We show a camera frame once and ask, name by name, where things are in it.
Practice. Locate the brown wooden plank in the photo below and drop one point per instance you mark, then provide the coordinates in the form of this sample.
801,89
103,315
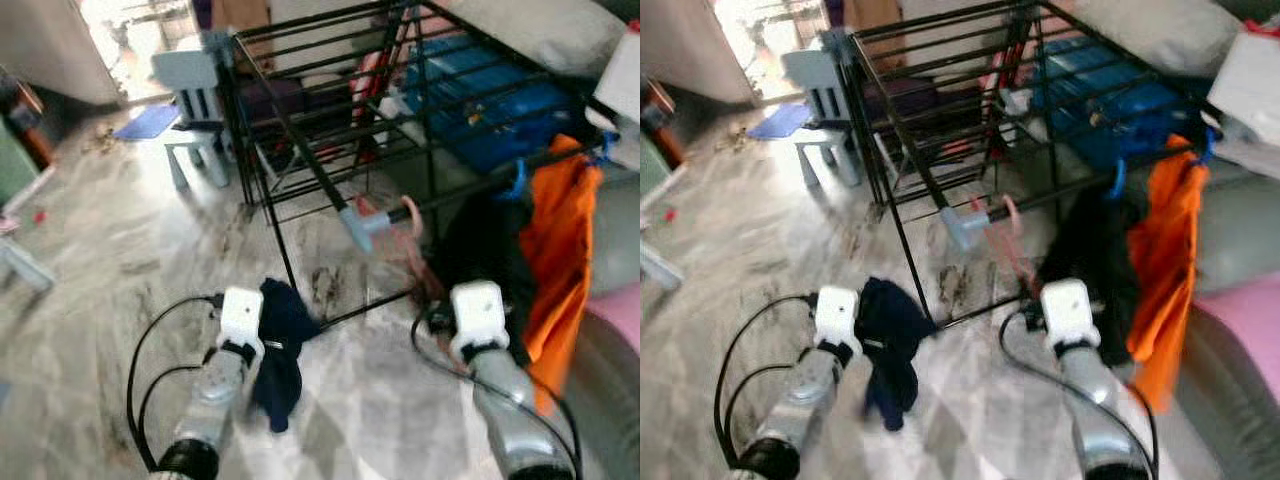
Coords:
660,115
25,110

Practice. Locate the grey pillow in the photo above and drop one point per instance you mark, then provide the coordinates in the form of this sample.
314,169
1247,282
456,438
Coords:
1165,35
540,35

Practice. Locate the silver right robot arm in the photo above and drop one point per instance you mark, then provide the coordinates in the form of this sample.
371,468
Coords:
520,420
1105,420

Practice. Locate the navy garment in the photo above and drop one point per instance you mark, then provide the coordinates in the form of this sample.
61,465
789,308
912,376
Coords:
280,350
893,345

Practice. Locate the grey sofa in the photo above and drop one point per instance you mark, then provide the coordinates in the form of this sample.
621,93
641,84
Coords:
615,230
1240,230

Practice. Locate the pink clothes hanger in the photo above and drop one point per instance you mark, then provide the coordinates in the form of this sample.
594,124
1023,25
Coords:
415,250
1020,250

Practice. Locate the dark purple bag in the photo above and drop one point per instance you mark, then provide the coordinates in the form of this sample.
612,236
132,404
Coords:
905,100
285,100

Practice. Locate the white storage box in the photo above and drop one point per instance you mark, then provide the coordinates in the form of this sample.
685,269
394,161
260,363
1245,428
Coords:
620,90
1250,100

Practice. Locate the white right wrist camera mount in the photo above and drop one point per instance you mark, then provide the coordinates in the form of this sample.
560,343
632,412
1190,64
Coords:
480,320
1070,315

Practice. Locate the blue clothes hanger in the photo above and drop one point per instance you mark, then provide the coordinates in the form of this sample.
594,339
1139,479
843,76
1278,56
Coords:
1117,182
605,148
515,185
1205,148

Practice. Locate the black garment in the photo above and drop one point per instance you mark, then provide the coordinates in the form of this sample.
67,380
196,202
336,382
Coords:
1090,260
480,260

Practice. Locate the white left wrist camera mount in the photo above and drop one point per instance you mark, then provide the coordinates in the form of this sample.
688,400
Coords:
241,320
838,318

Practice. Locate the blue floor mat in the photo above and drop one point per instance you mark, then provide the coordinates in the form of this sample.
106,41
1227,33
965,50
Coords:
147,121
778,121

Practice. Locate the green quilted cover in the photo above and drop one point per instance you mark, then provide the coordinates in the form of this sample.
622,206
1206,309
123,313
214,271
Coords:
15,165

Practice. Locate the blue bag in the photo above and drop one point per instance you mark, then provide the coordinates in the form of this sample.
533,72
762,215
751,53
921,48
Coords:
490,100
1115,100

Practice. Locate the black metal drying rack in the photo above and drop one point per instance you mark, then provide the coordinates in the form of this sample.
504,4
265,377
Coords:
903,125
290,125

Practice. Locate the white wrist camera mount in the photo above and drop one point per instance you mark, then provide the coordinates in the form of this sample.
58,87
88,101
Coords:
480,320
838,318
1070,315
241,320

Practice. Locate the orange shirt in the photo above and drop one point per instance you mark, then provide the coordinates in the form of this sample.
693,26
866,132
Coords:
560,260
1165,260

